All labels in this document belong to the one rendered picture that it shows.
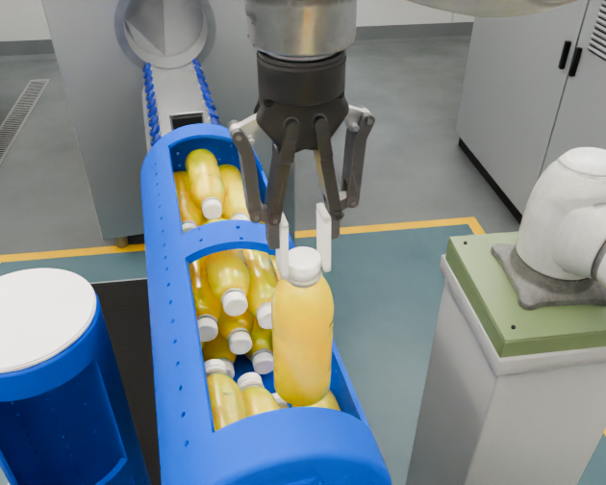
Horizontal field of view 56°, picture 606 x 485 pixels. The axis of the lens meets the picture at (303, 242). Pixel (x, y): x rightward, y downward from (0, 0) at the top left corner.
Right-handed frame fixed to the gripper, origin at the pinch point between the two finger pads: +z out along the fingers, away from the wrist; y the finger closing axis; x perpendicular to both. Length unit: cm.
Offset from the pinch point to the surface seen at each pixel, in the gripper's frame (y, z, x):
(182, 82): 2, 51, -183
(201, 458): 13.9, 22.7, 7.0
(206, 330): 10.6, 31.6, -22.1
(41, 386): 40, 45, -30
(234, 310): 5.8, 28.0, -21.7
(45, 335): 39, 39, -37
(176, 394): 16.0, 24.6, -4.5
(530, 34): -167, 51, -201
